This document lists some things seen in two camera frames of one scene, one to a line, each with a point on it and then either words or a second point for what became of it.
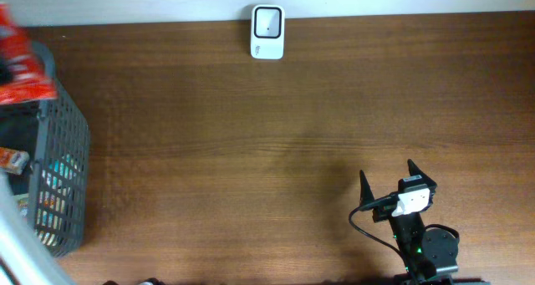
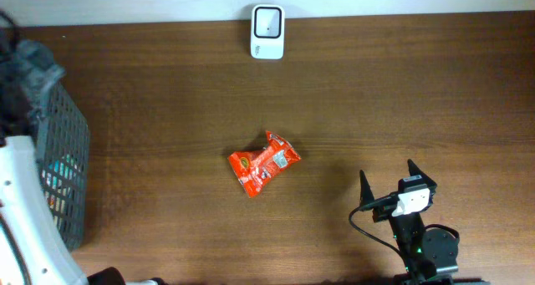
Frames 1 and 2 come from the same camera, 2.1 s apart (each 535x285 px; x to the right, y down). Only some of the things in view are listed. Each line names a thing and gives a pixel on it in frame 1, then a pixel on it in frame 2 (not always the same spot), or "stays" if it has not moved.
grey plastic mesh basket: x=52 y=194 stays
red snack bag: x=24 y=74 to x=254 y=169
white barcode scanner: x=267 y=32 stays
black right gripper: x=366 y=193 stays
